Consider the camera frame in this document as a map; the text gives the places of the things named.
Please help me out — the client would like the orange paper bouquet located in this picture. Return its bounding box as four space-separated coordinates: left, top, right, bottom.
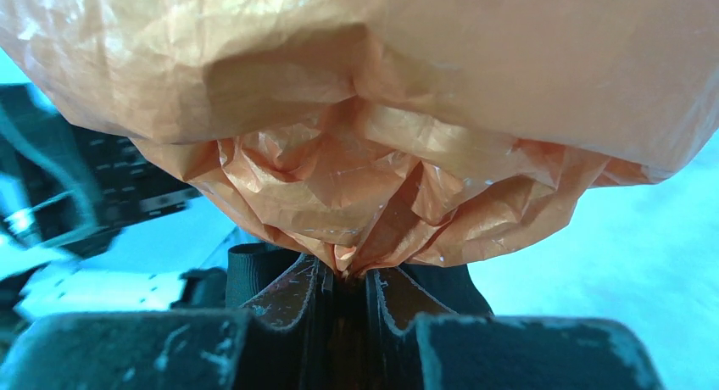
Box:
1 0 718 276

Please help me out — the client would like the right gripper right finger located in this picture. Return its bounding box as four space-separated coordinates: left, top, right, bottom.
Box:
365 267 454 389

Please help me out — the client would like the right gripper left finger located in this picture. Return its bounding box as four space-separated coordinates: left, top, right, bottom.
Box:
238 255 334 389

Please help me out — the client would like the black ribbon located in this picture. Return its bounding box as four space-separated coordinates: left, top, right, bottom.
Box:
226 242 493 315

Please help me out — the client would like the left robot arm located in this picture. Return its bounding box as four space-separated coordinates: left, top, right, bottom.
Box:
1 84 199 259

